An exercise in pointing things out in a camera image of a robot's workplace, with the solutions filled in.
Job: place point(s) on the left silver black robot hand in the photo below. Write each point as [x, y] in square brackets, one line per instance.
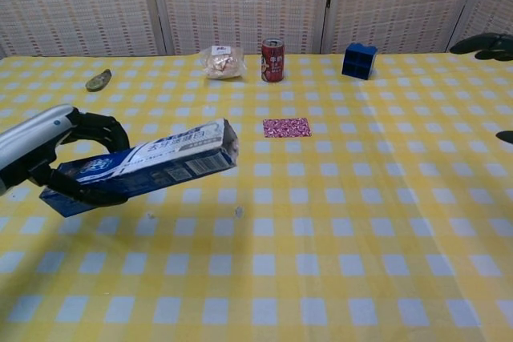
[28, 142]

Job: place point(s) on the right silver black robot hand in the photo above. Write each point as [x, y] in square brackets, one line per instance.
[489, 43]

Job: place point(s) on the blue toothpaste box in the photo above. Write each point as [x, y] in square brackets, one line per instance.
[168, 162]

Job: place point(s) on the green correction tape dispenser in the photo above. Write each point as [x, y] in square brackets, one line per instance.
[98, 81]

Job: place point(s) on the blue building block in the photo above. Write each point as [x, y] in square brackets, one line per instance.
[358, 62]

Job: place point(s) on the clear snack bag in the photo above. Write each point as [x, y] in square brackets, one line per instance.
[223, 65]

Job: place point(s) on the red drink can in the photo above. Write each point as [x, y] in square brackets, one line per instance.
[273, 62]

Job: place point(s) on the pink patterned card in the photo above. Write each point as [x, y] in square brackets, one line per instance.
[287, 127]

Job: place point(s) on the yellow checkered tablecloth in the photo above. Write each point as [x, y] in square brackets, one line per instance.
[320, 238]

